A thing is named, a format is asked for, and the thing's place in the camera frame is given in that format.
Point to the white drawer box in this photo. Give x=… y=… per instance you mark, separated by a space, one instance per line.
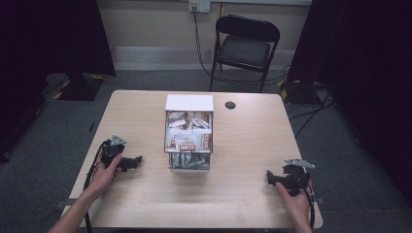
x=189 y=103

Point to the small dark stick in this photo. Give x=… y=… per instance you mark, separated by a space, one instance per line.
x=91 y=126

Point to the person's left hand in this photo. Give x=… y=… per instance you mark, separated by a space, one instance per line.
x=105 y=176

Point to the dark curtain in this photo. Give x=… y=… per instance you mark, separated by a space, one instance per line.
x=42 y=48
x=366 y=64

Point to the black stand base yellow tape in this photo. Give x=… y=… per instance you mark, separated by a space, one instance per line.
x=296 y=92
x=76 y=87

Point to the person's right hand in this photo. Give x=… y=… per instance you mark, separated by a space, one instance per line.
x=297 y=207

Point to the black folding chair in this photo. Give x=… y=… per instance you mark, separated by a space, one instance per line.
x=244 y=48

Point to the pile of silver packets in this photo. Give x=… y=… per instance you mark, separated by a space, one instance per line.
x=189 y=160

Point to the white wall outlet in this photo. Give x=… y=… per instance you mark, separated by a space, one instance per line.
x=199 y=5

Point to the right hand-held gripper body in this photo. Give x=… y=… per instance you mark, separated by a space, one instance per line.
x=296 y=176

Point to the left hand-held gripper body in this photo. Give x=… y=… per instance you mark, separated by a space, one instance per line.
x=111 y=151

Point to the grey table foot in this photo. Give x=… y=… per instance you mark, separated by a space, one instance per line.
x=62 y=203
x=320 y=200

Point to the pile of brown white packets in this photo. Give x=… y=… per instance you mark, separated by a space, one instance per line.
x=188 y=132

